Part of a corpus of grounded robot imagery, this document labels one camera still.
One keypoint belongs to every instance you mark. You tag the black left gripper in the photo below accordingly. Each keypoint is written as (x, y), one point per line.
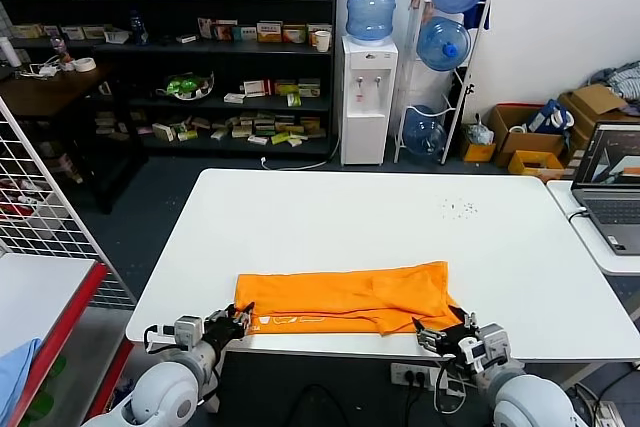
(224, 327)

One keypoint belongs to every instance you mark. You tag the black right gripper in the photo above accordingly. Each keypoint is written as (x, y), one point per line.
(457, 339)

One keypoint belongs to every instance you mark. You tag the orange t-shirt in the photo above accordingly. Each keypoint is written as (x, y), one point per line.
(325, 297)

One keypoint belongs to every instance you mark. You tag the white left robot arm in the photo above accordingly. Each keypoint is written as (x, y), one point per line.
(160, 392)

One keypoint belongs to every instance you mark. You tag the pile of grey clothes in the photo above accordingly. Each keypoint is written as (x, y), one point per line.
(625, 82)

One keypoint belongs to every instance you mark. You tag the white plug-in charger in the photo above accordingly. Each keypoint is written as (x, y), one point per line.
(452, 387)

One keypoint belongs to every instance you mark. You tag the long white power strip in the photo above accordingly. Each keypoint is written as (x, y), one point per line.
(400, 374)

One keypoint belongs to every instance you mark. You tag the scattered dark crumbs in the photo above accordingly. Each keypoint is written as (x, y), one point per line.
(469, 206)

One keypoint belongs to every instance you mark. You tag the large white table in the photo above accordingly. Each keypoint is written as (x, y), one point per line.
(350, 222)

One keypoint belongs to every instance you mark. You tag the open yellow cardboard box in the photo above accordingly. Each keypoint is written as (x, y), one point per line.
(520, 167)

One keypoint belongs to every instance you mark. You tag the small white side table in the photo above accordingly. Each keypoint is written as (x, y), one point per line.
(562, 193)

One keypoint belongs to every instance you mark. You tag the small white power strip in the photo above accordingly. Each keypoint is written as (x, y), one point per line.
(607, 409)

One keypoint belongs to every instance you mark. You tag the small yellow cardboard box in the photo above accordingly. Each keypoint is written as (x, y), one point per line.
(477, 153)

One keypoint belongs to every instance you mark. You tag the flat lime medicine box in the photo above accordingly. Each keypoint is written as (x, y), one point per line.
(281, 138)

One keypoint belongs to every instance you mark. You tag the cream medicine box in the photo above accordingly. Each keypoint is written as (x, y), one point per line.
(164, 132)

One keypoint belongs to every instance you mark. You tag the grey plastic bag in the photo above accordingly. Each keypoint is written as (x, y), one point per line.
(480, 133)

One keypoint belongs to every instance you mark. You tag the white table with red edge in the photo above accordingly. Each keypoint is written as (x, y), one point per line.
(40, 292)

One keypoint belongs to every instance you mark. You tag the grey open laptop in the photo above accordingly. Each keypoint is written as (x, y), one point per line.
(610, 207)

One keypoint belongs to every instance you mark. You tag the white water dispenser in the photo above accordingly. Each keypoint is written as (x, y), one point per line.
(365, 137)

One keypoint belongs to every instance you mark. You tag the flat white medicine box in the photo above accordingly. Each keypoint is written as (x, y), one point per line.
(235, 98)

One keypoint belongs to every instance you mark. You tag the upright lime medicine box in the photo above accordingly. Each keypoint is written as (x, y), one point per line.
(294, 100)

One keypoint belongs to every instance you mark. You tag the red white medicine box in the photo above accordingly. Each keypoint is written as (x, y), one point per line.
(257, 87)

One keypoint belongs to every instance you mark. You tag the light blue cloth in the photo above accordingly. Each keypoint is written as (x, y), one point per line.
(17, 377)

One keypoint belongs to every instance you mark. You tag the blue white shopping bag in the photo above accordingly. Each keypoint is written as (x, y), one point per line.
(545, 117)

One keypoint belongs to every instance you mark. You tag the green yellow medicine box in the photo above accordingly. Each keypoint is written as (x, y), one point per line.
(286, 87)

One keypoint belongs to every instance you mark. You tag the black tripod stand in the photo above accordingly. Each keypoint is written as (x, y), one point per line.
(455, 92)

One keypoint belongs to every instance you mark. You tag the bowl of green fruit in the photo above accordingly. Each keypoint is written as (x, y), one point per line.
(185, 84)

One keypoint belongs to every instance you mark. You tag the green grey medicine box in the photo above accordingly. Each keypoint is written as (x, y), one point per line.
(309, 88)

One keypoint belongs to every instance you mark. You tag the white metal jug rack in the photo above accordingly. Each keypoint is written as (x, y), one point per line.
(405, 77)

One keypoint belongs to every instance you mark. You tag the black shelf unit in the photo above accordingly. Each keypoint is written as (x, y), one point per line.
(225, 59)

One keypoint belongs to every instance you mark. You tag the open brown cardboard box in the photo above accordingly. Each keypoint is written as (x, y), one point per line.
(595, 102)

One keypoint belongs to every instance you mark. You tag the pale teal medicine box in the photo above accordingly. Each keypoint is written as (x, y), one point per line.
(248, 33)

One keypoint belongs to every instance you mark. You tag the multicolour medicine box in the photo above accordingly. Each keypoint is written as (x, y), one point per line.
(225, 31)

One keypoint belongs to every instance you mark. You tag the white paper cup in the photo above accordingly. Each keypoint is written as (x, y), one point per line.
(322, 42)

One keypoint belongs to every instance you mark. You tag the orange red medicine box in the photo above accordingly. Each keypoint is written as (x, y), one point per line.
(294, 34)

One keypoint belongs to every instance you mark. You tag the pink white medicine box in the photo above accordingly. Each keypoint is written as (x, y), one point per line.
(204, 28)

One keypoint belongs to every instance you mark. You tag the white tape roll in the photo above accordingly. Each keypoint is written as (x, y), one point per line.
(84, 69)

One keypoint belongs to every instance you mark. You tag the brown wooden desk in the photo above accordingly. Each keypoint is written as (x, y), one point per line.
(50, 92)

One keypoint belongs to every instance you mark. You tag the white green medicine box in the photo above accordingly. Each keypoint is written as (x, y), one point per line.
(311, 28)

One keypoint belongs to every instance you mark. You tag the blue drink bottle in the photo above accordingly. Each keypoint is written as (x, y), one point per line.
(139, 29)

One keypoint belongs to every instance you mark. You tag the dark blue hanging cloth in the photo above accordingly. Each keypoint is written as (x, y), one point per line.
(477, 17)

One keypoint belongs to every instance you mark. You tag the clear bottle pink decor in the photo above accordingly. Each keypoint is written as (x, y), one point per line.
(61, 54)

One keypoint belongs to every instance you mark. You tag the pink hanging cloth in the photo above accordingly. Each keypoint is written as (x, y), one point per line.
(427, 9)

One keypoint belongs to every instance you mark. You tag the upright blue water jug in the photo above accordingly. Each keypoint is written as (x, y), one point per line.
(372, 2)

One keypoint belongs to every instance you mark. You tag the white cylindrical bottle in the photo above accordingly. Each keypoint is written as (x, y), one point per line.
(9, 52)

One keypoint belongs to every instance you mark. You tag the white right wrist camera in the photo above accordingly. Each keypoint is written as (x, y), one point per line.
(492, 344)

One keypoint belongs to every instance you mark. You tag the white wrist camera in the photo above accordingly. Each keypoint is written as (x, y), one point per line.
(492, 344)
(187, 331)

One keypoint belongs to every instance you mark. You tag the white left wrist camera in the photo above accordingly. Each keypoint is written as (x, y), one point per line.
(187, 331)

